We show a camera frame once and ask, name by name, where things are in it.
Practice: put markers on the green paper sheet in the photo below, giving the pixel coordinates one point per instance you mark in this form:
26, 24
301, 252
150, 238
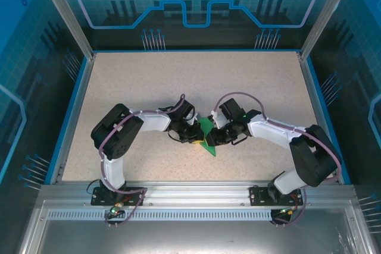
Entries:
205, 124

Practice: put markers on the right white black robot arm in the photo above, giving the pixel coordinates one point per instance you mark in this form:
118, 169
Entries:
315, 159

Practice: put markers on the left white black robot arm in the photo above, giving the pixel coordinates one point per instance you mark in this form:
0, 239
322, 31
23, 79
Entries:
119, 135

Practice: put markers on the metal sheet panel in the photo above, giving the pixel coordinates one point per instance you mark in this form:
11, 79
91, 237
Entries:
193, 239

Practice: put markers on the aluminium mounting beam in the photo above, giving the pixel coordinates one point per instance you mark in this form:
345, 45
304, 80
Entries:
193, 191

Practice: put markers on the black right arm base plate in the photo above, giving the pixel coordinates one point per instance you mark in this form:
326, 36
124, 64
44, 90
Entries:
256, 196

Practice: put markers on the aluminium side rail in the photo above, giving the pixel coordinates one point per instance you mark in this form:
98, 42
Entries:
311, 87
82, 87

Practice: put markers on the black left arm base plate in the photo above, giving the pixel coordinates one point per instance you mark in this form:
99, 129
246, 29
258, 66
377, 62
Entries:
96, 199

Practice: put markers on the aluminium frame post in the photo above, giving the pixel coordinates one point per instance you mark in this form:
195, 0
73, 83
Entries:
321, 13
70, 13

